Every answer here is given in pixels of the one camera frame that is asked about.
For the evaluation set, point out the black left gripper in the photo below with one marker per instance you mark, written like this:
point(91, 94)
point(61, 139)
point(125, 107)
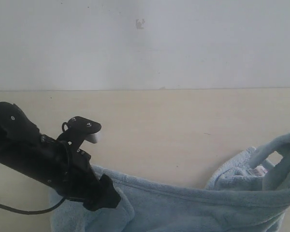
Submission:
point(55, 164)

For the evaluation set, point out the light blue fluffy towel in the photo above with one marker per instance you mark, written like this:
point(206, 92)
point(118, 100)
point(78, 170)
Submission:
point(248, 193)

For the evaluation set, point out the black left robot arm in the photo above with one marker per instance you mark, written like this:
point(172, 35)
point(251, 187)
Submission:
point(15, 124)

